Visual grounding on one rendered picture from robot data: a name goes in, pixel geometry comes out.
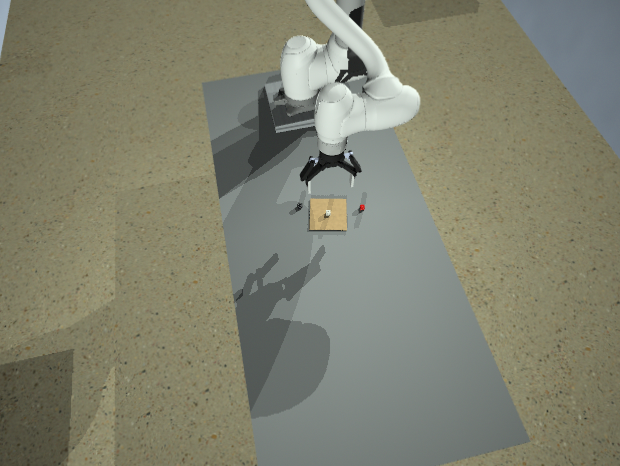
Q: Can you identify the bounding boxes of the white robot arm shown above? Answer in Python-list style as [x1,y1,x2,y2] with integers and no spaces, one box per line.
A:
[273,0,420,156]

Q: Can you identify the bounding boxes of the tan square mat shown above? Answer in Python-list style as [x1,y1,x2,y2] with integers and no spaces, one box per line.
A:
[310,199,347,230]

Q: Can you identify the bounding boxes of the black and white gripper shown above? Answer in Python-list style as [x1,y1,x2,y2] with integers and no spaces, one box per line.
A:
[300,150,362,194]

